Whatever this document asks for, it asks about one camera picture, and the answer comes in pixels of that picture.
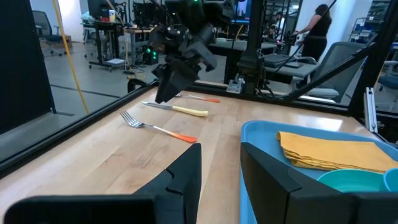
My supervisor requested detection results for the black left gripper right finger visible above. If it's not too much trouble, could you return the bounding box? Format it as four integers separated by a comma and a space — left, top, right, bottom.
239, 141, 398, 224

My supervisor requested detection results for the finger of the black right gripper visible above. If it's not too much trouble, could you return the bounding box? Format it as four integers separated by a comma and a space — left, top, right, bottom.
150, 63, 169, 83
154, 58, 202, 105

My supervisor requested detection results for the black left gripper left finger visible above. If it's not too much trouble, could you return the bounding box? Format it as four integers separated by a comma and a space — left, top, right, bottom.
3, 142, 203, 224

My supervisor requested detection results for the knife with cream handle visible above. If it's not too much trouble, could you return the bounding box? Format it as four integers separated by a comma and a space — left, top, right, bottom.
141, 101, 210, 118

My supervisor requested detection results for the spoon with orange handle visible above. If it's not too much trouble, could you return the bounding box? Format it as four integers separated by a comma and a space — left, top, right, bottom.
175, 93, 221, 104

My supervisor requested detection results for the fork with orange handle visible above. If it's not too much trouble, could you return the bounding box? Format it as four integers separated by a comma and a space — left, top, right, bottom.
119, 110, 198, 144

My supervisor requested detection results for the yellow cloth napkin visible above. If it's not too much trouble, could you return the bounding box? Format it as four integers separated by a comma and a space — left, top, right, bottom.
276, 131, 398, 174

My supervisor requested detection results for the teal blue bowl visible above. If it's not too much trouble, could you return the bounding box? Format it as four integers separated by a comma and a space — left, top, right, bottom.
382, 167, 398, 193

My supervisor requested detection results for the light blue plastic tray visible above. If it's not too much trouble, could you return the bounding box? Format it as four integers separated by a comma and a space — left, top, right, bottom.
238, 119, 398, 224

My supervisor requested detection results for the computer tower with green lights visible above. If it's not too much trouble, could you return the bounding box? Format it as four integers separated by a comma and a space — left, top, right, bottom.
142, 44, 160, 66

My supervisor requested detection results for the wooden top desk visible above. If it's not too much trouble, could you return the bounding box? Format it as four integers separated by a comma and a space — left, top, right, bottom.
123, 26, 158, 67

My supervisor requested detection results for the white connector block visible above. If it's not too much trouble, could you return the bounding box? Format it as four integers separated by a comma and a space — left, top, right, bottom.
226, 78, 246, 95

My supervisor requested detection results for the black rolling desk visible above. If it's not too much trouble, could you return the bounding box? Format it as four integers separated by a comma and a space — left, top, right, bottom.
81, 18, 127, 72

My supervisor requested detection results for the black computer monitor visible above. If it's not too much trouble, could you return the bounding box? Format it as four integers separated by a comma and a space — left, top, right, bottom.
86, 0, 116, 19

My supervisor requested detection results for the person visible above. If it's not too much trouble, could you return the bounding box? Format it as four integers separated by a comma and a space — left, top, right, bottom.
291, 3, 333, 62
272, 11, 286, 34

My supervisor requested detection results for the black keyboard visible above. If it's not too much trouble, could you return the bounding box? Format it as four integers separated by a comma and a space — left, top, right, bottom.
263, 53, 305, 69

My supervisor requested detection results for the grey office desk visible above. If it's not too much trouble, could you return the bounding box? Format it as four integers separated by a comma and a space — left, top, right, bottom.
207, 37, 320, 86

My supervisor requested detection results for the black folding partition screen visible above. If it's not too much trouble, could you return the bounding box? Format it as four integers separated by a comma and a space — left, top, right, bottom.
0, 0, 57, 135

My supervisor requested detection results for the grey mesh office chair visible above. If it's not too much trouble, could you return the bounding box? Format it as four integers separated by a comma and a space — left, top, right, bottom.
306, 41, 373, 104

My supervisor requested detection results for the blue office chair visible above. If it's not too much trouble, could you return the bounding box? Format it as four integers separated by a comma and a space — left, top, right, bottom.
377, 60, 398, 105

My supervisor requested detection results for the metal storage shelf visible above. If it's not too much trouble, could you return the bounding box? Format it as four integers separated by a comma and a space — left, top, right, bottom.
348, 17, 376, 44

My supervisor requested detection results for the black corner bracket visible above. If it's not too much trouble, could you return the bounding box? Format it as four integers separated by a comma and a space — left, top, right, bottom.
126, 78, 150, 94

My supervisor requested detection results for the wall television screen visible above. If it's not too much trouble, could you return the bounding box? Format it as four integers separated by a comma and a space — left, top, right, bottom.
231, 0, 253, 25

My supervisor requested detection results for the yellow hanging cable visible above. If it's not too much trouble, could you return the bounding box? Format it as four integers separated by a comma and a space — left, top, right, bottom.
51, 0, 91, 115

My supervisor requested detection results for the black table frame rail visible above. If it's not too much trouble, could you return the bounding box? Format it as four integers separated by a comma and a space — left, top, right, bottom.
0, 79, 398, 180

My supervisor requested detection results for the aluminium bracket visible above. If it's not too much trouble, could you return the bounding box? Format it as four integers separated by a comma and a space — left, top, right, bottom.
364, 86, 379, 134

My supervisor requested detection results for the black diagonal frame strut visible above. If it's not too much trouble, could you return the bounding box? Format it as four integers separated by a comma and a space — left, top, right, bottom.
282, 42, 377, 103

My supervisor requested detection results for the black frame post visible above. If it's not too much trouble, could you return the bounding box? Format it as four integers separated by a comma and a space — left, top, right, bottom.
347, 0, 398, 118

